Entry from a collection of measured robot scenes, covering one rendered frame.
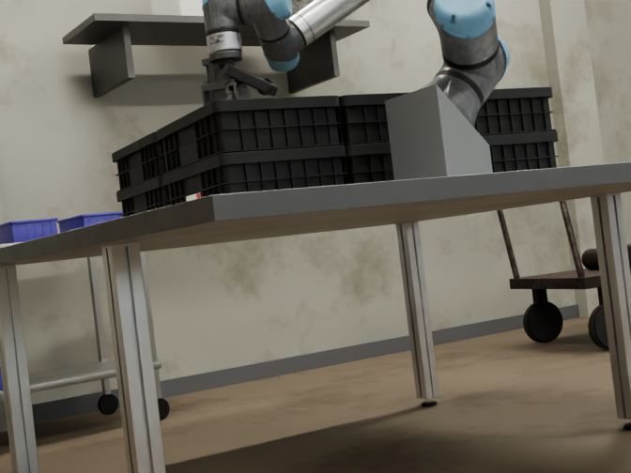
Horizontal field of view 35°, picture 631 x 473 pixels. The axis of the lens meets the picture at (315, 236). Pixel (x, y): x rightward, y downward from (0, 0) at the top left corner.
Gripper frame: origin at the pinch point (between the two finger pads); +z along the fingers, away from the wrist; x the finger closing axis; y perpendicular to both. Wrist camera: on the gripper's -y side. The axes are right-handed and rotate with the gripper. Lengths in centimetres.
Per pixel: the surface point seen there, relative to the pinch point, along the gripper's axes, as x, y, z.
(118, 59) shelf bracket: -170, 138, -67
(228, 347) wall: -234, 137, 67
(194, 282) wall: -222, 144, 33
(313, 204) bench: 51, -35, 18
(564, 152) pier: -426, -6, -15
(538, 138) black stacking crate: -48, -55, 5
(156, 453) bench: 25, 16, 62
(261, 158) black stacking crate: 8.0, -7.3, 4.6
